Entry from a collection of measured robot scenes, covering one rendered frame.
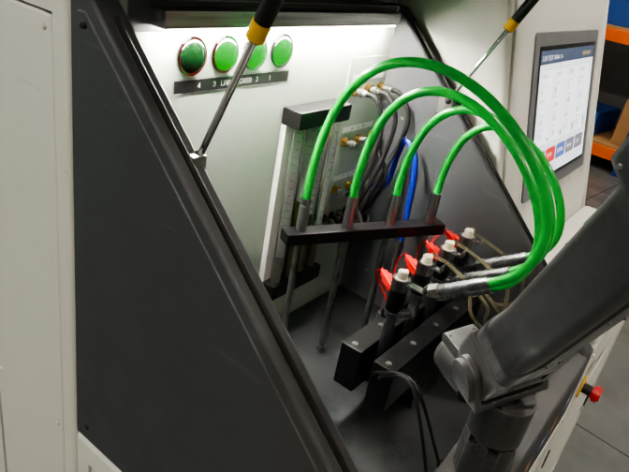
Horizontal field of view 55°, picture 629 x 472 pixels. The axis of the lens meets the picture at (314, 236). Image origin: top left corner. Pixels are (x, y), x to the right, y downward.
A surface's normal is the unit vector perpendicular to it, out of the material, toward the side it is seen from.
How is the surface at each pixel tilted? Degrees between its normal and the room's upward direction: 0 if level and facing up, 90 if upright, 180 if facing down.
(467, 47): 90
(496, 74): 90
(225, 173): 90
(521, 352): 105
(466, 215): 90
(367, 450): 0
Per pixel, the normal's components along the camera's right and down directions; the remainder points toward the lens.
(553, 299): -0.97, 0.22
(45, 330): -0.61, 0.27
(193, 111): 0.78, 0.39
